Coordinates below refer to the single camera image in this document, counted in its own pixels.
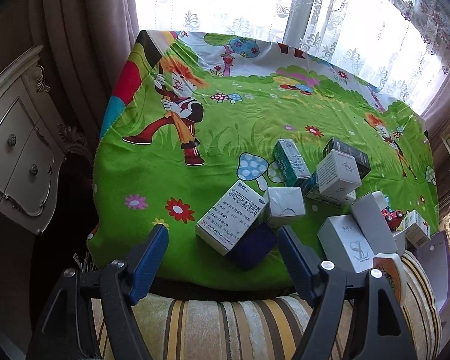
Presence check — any dark blue glossy box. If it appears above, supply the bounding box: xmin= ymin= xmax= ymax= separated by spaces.
xmin=225 ymin=223 xmax=277 ymax=271

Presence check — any white medicine box blue text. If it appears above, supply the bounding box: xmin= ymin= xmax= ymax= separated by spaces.
xmin=196 ymin=180 xmax=266 ymax=256

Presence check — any white cube box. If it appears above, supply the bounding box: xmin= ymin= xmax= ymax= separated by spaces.
xmin=315 ymin=150 xmax=362 ymax=199

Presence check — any black Dormi box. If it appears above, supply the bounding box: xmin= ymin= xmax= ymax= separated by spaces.
xmin=322 ymin=136 xmax=372 ymax=181

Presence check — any white SL logo box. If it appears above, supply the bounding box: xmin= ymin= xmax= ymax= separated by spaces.
xmin=317 ymin=214 xmax=375 ymax=273

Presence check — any silver-white crumpled box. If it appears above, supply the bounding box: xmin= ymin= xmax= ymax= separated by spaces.
xmin=263 ymin=187 xmax=306 ymax=228

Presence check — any grey plain box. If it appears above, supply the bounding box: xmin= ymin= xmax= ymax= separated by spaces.
xmin=350 ymin=193 xmax=398 ymax=254

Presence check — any orange white fan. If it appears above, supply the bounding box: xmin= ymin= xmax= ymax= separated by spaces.
xmin=373 ymin=253 xmax=407 ymax=306

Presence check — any green white slim box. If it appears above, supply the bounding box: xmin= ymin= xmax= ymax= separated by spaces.
xmin=273 ymin=139 xmax=311 ymax=187

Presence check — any striped beige sofa cushion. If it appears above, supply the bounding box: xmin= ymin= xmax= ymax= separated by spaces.
xmin=91 ymin=248 xmax=444 ymax=360

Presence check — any red toy car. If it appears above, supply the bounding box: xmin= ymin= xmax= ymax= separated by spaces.
xmin=382 ymin=208 xmax=404 ymax=231

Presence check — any white open tray box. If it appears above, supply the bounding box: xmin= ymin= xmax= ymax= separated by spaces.
xmin=372 ymin=191 xmax=406 ymax=256

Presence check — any small white barcode box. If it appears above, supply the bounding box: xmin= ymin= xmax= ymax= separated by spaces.
xmin=401 ymin=210 xmax=431 ymax=249

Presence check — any purple-edged white storage box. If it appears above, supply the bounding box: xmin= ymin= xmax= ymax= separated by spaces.
xmin=416 ymin=231 xmax=450 ymax=313

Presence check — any green cartoon tablecloth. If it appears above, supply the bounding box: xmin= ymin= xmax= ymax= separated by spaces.
xmin=88 ymin=30 xmax=438 ymax=291

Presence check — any cream carved drawer cabinet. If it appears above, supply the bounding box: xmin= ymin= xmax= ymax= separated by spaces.
xmin=0 ymin=46 xmax=65 ymax=234

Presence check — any pink-brown curtain right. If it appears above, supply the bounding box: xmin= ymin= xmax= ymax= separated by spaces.
xmin=422 ymin=71 xmax=450 ymax=217

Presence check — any pink-brown curtain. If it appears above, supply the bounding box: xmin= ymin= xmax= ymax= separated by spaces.
xmin=0 ymin=0 xmax=139 ymax=147
xmin=422 ymin=71 xmax=450 ymax=217

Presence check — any pink-brown curtain left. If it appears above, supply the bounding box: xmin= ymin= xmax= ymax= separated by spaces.
xmin=0 ymin=0 xmax=139 ymax=147

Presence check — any sheer lace curtain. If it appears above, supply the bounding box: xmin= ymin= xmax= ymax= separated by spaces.
xmin=136 ymin=0 xmax=450 ymax=114

